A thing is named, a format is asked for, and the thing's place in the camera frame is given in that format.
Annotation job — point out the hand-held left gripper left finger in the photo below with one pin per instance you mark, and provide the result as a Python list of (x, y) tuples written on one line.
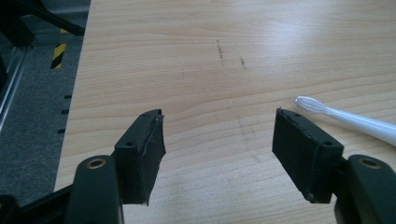
[(137, 161)]

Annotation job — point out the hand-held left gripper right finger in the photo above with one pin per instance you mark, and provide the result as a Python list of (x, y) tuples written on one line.
[(306, 155)]

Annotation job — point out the white toothbrush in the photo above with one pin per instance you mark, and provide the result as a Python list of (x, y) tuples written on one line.
[(348, 116)]

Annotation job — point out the yellow black striped floor tape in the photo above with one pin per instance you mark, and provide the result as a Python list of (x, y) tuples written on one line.
[(58, 53)]

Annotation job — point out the black metal stand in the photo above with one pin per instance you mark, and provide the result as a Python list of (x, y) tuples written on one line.
[(28, 21)]

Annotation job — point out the metal floor rail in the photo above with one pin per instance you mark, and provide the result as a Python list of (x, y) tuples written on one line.
[(11, 84)]

